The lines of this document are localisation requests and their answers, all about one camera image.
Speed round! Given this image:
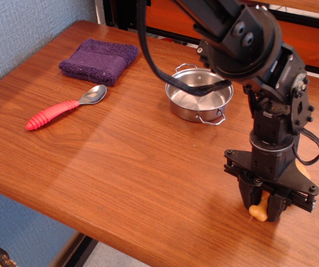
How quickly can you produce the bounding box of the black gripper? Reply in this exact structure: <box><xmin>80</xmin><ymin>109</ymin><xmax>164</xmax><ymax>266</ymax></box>
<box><xmin>224</xmin><ymin>136</ymin><xmax>319</xmax><ymax>222</ymax></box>

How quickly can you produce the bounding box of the toy chicken drumstick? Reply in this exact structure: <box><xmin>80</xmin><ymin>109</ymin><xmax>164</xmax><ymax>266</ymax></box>
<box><xmin>249</xmin><ymin>160</ymin><xmax>318</xmax><ymax>221</ymax></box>

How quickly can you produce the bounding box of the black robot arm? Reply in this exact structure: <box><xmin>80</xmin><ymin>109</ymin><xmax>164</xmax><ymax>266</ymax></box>
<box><xmin>178</xmin><ymin>1</ymin><xmax>319</xmax><ymax>222</ymax></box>

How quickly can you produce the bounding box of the small steel pot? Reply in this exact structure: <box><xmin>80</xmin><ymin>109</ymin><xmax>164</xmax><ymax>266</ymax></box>
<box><xmin>165</xmin><ymin>63</ymin><xmax>233</xmax><ymax>126</ymax></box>

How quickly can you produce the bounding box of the purple folded towel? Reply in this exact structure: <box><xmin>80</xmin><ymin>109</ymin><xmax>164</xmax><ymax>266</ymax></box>
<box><xmin>59</xmin><ymin>38</ymin><xmax>139</xmax><ymax>86</ymax></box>

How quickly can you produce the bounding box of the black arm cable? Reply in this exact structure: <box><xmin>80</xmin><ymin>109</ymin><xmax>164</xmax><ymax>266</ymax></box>
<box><xmin>136</xmin><ymin>0</ymin><xmax>232</xmax><ymax>97</ymax></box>

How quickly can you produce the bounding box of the orange black frame background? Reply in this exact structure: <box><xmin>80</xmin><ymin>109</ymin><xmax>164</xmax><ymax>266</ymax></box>
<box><xmin>96</xmin><ymin>1</ymin><xmax>319</xmax><ymax>74</ymax></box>

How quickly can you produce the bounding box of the red handled spoon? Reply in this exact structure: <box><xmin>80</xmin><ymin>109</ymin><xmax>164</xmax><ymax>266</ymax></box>
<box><xmin>26</xmin><ymin>85</ymin><xmax>107</xmax><ymax>131</ymax></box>

